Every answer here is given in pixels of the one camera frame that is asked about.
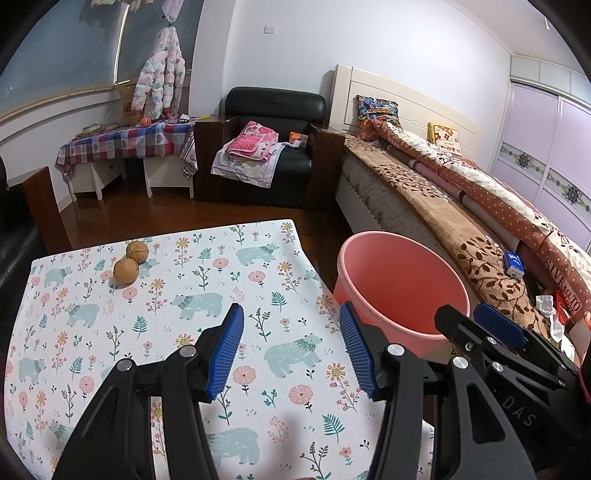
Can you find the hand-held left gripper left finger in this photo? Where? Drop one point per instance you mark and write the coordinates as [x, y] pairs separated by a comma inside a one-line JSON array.
[[226, 350]]

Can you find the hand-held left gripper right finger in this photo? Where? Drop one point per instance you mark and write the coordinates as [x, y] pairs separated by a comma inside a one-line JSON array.
[[358, 350]]

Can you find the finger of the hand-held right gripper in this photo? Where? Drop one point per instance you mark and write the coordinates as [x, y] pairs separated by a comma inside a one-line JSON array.
[[461, 327], [501, 323]]

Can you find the pink plastic bucket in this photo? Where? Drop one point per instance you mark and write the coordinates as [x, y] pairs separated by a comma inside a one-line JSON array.
[[392, 286]]

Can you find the small blue tissue pack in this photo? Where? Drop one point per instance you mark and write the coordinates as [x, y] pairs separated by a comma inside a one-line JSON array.
[[514, 264]]

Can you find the floral tablecloth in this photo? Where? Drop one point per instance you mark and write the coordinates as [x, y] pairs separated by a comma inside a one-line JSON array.
[[258, 277]]

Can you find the brown leaf-patterned blanket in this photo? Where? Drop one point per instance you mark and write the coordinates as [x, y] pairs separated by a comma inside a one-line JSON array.
[[461, 230]]

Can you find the bed with patterned quilts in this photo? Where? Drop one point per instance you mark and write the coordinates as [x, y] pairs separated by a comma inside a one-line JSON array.
[[508, 203]]

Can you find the brown walnut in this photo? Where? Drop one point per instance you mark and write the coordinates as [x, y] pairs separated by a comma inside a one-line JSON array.
[[126, 270], [137, 251]]

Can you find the white quilted mattress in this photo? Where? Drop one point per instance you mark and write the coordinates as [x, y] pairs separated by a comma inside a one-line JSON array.
[[369, 194]]

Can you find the white printed cloth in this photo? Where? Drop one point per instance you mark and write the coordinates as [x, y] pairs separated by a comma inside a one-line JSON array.
[[249, 173]]

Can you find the white desk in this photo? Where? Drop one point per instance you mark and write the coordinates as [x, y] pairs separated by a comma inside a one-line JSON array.
[[166, 175]]

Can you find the yellow floral pillow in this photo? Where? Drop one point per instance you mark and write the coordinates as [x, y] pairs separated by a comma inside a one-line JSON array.
[[444, 136]]

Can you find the lilac wardrobe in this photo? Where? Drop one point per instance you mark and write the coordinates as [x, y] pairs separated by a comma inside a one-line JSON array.
[[535, 129]]

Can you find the pink blanket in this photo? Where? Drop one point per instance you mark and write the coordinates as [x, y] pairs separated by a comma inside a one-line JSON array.
[[251, 141]]

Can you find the small orange box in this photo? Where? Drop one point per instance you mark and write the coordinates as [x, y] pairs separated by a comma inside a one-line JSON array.
[[298, 137]]

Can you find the colourful patterned pillow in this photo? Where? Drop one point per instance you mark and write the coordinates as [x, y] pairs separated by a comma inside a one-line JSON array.
[[376, 110]]

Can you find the black leather armchair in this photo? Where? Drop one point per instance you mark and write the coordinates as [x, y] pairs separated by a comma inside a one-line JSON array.
[[41, 207], [277, 104]]

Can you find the plaid-covered side table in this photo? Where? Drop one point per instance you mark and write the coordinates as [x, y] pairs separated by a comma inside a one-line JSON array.
[[120, 141]]

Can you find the cream bed headboard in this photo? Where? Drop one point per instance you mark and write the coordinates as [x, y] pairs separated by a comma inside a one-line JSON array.
[[406, 92]]

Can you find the small wooden tray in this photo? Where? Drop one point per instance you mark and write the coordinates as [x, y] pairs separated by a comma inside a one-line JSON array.
[[90, 129]]

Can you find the tan woven bag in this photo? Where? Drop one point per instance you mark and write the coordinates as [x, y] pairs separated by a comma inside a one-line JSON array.
[[127, 106]]

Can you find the pink patterned puffer jacket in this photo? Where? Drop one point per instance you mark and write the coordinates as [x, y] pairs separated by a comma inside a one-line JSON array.
[[159, 78]]

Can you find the purple hanging garment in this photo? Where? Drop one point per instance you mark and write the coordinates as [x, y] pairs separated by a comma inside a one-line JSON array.
[[171, 9]]

